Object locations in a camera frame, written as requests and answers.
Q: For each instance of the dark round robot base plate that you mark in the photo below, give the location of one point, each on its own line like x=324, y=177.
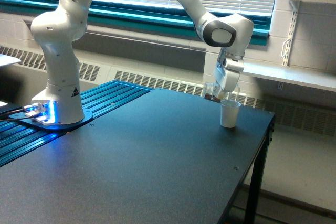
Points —
x=52, y=127

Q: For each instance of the white baseboard heater grille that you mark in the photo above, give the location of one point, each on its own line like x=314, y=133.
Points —
x=288, y=114

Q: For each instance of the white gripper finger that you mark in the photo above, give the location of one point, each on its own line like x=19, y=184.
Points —
x=227, y=79

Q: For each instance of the white desk corner left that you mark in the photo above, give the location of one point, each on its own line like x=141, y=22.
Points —
x=6, y=60

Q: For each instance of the black table leg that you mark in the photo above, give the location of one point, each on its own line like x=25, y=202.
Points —
x=257, y=175

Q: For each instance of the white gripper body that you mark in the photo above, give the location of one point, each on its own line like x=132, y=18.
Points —
x=230, y=62

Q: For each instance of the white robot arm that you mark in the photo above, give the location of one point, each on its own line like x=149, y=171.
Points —
x=60, y=102

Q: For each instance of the teal window frame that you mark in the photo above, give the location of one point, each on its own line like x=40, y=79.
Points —
x=158, y=19

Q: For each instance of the white paper cup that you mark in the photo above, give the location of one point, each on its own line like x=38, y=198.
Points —
x=229, y=113

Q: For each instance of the clear plastic cup with nuts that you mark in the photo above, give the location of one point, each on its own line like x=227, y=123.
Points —
x=213, y=92

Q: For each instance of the white shelf bracket rail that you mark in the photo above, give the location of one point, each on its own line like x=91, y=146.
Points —
x=287, y=44

